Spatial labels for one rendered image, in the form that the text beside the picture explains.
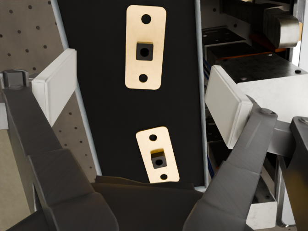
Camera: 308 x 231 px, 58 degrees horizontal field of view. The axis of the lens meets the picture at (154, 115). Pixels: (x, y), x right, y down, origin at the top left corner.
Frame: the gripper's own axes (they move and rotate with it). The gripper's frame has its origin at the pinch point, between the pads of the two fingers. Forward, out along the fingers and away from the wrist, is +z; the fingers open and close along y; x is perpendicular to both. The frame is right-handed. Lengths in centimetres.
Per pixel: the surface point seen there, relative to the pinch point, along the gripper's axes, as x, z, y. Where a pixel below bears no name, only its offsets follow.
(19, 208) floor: -143, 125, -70
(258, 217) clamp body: -31.9, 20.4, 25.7
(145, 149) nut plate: -11.8, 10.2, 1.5
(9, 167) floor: -109, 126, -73
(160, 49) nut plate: 0.3, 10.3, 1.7
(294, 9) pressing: 5.1, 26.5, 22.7
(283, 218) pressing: -38, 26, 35
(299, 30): 3.3, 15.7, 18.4
